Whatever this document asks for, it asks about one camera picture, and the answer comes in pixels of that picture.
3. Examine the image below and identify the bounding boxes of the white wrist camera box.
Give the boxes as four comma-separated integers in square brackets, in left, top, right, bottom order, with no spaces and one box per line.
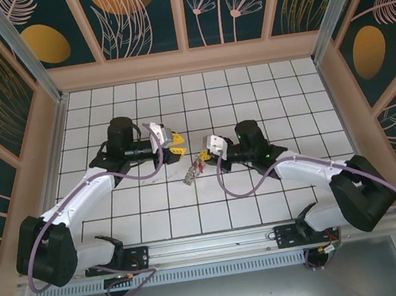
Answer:
[201,132,229,157]
[147,119,179,150]

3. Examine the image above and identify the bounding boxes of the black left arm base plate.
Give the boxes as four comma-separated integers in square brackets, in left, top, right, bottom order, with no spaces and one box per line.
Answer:
[83,244,153,279]

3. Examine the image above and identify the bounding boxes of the grey slotted cable duct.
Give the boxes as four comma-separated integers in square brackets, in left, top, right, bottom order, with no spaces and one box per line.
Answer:
[32,251,309,296]

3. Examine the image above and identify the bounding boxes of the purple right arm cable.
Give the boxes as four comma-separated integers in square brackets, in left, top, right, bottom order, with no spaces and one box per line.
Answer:
[212,125,396,283]

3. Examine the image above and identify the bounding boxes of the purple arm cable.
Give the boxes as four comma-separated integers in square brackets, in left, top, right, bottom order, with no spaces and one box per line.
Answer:
[9,123,160,296]
[212,125,396,283]

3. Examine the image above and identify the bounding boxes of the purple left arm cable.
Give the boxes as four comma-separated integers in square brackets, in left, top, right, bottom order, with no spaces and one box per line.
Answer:
[9,123,160,296]

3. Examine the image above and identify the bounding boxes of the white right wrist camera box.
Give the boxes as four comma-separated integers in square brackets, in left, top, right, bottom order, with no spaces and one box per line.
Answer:
[201,132,229,157]

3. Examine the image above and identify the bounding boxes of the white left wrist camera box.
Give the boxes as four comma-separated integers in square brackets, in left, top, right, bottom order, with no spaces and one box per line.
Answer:
[147,119,179,150]

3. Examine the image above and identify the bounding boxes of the aluminium corner post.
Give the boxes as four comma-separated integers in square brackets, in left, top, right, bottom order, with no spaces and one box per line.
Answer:
[304,0,380,67]
[0,0,69,111]

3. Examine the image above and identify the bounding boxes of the aluminium table side rail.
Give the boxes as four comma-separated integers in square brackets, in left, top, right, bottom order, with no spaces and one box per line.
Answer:
[14,95,88,258]
[314,56,382,213]

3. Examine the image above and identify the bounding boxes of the aluminium mounting rail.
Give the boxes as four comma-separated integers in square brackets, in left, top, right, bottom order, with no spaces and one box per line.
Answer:
[13,205,396,289]

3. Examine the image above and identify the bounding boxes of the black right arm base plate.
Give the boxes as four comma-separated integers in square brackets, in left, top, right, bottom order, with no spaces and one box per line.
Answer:
[272,219,320,252]

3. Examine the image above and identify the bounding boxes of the grey keyring band with rings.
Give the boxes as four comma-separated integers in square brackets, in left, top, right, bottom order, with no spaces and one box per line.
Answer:
[178,153,208,188]

